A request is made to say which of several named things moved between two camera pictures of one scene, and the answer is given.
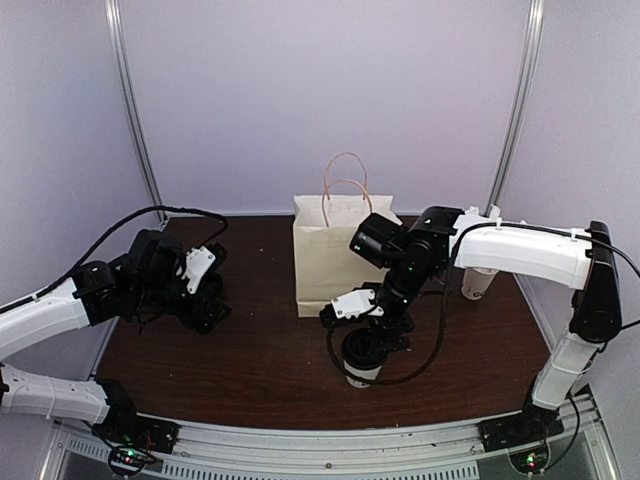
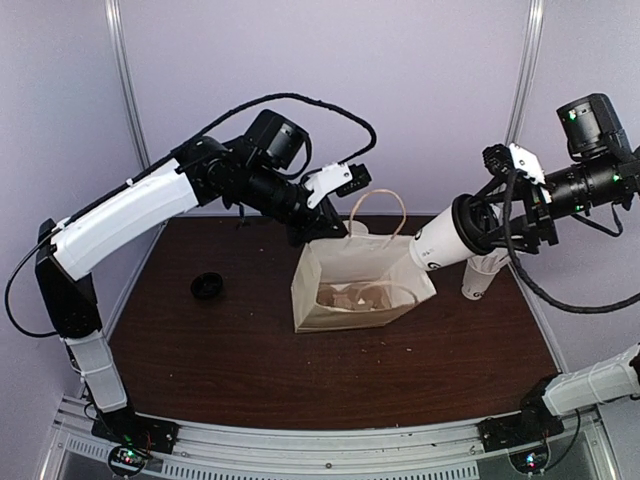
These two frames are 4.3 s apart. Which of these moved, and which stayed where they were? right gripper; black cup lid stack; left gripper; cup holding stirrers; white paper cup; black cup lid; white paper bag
Moved: right gripper; white paper cup; left gripper; black cup lid; white paper bag
Stayed: black cup lid stack; cup holding stirrers
